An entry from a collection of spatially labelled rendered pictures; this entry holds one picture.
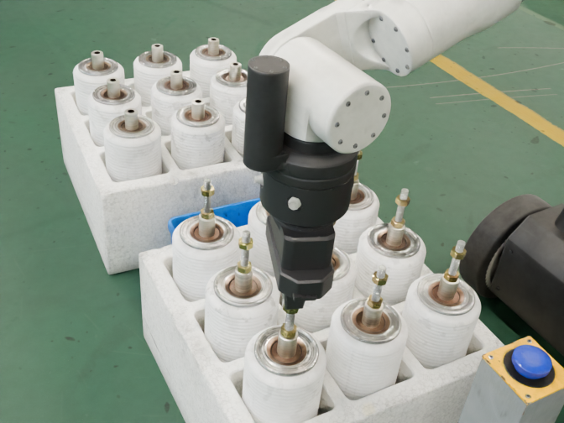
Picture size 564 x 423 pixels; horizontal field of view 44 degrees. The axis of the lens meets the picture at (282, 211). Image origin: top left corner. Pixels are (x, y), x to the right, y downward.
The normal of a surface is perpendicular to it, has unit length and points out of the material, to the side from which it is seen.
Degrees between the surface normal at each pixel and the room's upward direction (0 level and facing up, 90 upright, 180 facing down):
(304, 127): 90
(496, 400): 90
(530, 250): 46
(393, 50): 111
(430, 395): 90
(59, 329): 0
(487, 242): 61
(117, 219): 90
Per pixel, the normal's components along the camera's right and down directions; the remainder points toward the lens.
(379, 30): -0.82, 0.54
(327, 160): 0.29, -0.15
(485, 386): -0.88, 0.23
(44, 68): 0.07, -0.80
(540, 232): -0.55, -0.38
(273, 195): -0.73, 0.37
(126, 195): 0.43, 0.57
